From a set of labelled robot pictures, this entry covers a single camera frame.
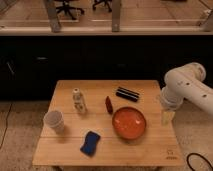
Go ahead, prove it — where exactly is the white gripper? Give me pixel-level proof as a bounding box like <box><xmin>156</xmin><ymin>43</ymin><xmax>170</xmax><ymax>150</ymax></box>
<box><xmin>160</xmin><ymin>87</ymin><xmax>183</xmax><ymax>126</ymax></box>

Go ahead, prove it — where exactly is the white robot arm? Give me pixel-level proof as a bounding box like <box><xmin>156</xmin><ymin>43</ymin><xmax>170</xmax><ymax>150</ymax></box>
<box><xmin>159</xmin><ymin>62</ymin><xmax>213</xmax><ymax>125</ymax></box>

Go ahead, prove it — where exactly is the orange bowl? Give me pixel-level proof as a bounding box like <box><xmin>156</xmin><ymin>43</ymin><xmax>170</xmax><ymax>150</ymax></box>
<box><xmin>112</xmin><ymin>107</ymin><xmax>146</xmax><ymax>140</ymax></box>

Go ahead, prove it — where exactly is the black rectangular case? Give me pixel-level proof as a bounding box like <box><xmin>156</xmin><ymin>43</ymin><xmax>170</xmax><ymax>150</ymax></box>
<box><xmin>116</xmin><ymin>87</ymin><xmax>140</xmax><ymax>102</ymax></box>

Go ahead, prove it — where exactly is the dark red oblong object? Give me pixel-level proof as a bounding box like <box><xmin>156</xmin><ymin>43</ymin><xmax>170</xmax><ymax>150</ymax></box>
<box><xmin>105</xmin><ymin>96</ymin><xmax>113</xmax><ymax>114</ymax></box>

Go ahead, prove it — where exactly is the blue sponge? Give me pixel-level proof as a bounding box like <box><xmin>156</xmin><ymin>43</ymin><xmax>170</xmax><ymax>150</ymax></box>
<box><xmin>80</xmin><ymin>131</ymin><xmax>101</xmax><ymax>156</ymax></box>

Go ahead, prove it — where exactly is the wooden table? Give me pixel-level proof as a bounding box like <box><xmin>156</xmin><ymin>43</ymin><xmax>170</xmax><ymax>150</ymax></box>
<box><xmin>33</xmin><ymin>80</ymin><xmax>183</xmax><ymax>166</ymax></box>

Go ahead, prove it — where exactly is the small white bottle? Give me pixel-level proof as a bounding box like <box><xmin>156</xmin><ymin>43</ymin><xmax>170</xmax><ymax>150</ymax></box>
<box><xmin>73</xmin><ymin>88</ymin><xmax>87</xmax><ymax>114</ymax></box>

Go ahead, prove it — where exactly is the white paper cup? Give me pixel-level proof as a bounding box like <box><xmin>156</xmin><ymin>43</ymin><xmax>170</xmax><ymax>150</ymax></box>
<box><xmin>43</xmin><ymin>110</ymin><xmax>64</xmax><ymax>134</ymax></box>

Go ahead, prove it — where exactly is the black office chair base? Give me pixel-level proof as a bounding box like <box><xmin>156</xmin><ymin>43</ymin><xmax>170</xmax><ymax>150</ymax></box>
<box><xmin>55</xmin><ymin>0</ymin><xmax>85</xmax><ymax>20</ymax></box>

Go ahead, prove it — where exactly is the black cable on floor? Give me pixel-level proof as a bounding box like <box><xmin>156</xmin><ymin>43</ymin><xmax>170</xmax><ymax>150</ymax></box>
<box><xmin>186</xmin><ymin>152</ymin><xmax>213</xmax><ymax>171</ymax></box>

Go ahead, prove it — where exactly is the grey metal post centre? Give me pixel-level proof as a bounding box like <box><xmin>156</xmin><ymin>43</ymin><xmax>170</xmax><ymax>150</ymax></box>
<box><xmin>112</xmin><ymin>0</ymin><xmax>121</xmax><ymax>32</ymax></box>

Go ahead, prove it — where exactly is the grey metal post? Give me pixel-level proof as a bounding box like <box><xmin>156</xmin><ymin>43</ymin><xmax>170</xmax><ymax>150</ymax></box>
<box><xmin>112</xmin><ymin>0</ymin><xmax>121</xmax><ymax>32</ymax></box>
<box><xmin>44</xmin><ymin>0</ymin><xmax>61</xmax><ymax>33</ymax></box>

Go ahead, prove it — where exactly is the grey metal post left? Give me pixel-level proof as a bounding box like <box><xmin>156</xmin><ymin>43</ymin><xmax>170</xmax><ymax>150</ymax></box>
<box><xmin>44</xmin><ymin>0</ymin><xmax>61</xmax><ymax>33</ymax></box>

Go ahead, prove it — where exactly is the dark cable left floor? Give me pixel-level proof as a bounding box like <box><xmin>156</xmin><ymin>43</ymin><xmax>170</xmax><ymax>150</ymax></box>
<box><xmin>0</xmin><ymin>101</ymin><xmax>14</xmax><ymax>149</ymax></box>

